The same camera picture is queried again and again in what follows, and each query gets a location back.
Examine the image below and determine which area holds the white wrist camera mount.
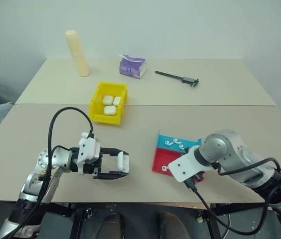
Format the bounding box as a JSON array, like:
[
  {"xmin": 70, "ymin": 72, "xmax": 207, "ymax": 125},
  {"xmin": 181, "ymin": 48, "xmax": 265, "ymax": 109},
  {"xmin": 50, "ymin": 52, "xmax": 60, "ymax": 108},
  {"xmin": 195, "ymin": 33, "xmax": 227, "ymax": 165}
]
[
  {"xmin": 77, "ymin": 132, "xmax": 102, "ymax": 175},
  {"xmin": 167, "ymin": 146, "xmax": 204, "ymax": 184}
]

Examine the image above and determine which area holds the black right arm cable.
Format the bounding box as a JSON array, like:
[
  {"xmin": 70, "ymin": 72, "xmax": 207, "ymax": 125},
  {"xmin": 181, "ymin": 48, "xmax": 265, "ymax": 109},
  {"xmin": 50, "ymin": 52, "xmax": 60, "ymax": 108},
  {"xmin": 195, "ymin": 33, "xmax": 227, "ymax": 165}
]
[{"xmin": 184, "ymin": 157, "xmax": 281, "ymax": 235}]

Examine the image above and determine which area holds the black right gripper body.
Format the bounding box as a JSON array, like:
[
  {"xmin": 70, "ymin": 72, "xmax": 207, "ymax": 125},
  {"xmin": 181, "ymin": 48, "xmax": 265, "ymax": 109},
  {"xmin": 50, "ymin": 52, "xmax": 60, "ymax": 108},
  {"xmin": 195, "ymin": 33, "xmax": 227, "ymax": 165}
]
[{"xmin": 192, "ymin": 172, "xmax": 204, "ymax": 184}]

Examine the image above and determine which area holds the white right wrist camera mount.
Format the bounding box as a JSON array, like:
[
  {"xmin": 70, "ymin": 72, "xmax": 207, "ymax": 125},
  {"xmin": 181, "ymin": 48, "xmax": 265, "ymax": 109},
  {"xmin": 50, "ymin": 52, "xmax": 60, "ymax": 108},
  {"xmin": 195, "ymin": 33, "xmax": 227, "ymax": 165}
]
[{"xmin": 167, "ymin": 146, "xmax": 204, "ymax": 184}]

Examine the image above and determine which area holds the black caliper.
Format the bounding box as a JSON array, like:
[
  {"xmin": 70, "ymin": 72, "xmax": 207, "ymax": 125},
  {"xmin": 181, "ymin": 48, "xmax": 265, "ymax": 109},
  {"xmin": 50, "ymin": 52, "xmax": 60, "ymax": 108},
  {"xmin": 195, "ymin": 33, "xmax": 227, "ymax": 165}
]
[{"xmin": 155, "ymin": 70, "xmax": 201, "ymax": 88}]

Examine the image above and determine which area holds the dark rounded shoe shape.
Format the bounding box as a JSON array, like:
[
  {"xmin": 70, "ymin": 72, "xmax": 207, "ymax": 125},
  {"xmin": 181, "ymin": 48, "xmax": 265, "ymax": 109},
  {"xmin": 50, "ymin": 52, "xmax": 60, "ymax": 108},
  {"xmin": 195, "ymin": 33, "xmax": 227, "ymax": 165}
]
[{"xmin": 158, "ymin": 212, "xmax": 184, "ymax": 239}]

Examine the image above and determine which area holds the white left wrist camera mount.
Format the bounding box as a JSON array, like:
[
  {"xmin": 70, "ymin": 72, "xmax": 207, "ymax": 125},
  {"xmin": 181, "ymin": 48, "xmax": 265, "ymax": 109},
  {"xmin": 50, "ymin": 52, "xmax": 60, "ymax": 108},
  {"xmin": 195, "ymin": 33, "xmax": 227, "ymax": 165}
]
[{"xmin": 77, "ymin": 132, "xmax": 102, "ymax": 175}]

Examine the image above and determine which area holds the purple tissue pack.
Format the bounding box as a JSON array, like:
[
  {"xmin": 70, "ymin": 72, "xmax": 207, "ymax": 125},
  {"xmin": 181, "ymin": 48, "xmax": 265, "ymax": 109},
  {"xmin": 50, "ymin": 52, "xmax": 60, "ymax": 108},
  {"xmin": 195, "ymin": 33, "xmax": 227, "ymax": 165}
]
[{"xmin": 116, "ymin": 52, "xmax": 148, "ymax": 80}]

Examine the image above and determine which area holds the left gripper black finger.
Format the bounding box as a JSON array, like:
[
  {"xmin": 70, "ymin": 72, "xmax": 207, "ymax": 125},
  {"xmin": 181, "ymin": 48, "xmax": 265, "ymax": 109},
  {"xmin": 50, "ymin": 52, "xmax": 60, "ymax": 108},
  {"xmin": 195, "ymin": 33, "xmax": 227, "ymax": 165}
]
[
  {"xmin": 97, "ymin": 170, "xmax": 130, "ymax": 180},
  {"xmin": 102, "ymin": 148, "xmax": 130, "ymax": 157}
]

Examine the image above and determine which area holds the cream foam cylinder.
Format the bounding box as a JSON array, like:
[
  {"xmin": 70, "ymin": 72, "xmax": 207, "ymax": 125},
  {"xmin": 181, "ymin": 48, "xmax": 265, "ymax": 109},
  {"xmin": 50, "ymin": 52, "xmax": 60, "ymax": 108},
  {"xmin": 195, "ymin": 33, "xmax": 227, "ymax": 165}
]
[{"xmin": 65, "ymin": 29, "xmax": 90, "ymax": 78}]

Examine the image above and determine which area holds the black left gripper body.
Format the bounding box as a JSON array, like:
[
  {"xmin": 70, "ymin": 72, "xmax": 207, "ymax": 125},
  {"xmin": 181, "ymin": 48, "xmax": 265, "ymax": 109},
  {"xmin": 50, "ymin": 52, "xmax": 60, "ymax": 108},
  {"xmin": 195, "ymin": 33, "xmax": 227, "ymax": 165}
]
[{"xmin": 82, "ymin": 147, "xmax": 107, "ymax": 180}]

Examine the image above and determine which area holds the yellow plastic bin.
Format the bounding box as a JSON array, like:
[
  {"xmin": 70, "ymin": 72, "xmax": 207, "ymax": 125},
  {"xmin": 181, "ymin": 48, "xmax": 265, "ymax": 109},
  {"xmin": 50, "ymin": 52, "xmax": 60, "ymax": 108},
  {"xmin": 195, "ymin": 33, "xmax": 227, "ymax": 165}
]
[{"xmin": 88, "ymin": 82, "xmax": 129, "ymax": 125}]

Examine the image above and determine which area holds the red and blue tray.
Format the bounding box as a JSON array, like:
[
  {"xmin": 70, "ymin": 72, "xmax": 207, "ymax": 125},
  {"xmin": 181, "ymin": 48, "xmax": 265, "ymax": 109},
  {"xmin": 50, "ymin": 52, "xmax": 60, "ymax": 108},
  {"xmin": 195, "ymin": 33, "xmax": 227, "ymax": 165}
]
[{"xmin": 151, "ymin": 130, "xmax": 203, "ymax": 178}]

